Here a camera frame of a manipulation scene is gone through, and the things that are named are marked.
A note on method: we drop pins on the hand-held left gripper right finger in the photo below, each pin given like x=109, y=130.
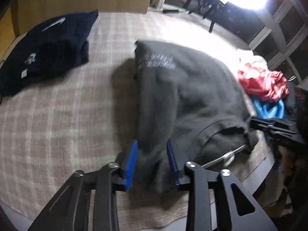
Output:
x=172, y=163

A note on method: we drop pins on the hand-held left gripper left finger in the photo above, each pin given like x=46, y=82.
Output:
x=130, y=166

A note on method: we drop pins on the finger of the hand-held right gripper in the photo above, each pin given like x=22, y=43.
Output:
x=284, y=137
x=272, y=124

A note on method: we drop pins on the grey t-shirt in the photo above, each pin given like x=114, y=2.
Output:
x=187, y=96

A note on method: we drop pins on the blue cloth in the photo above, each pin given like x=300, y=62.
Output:
x=267, y=109

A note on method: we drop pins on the red cloth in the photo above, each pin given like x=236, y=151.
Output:
x=259, y=84

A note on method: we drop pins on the silver metal rod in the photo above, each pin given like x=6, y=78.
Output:
x=228, y=156

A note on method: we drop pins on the cream cloth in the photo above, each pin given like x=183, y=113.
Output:
x=255, y=60

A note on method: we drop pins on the beige plaid rug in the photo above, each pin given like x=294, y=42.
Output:
x=60, y=125

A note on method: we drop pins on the black tripod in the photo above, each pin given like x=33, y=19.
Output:
x=211, y=25

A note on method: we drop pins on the black t-shirt white logo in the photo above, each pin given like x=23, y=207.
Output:
x=48, y=50

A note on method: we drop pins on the small black inline adapter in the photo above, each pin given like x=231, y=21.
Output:
x=171, y=11

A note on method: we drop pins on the pine plank board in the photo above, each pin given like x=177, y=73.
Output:
x=6, y=33

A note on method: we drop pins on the white window frame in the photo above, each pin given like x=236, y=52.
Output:
x=272, y=26

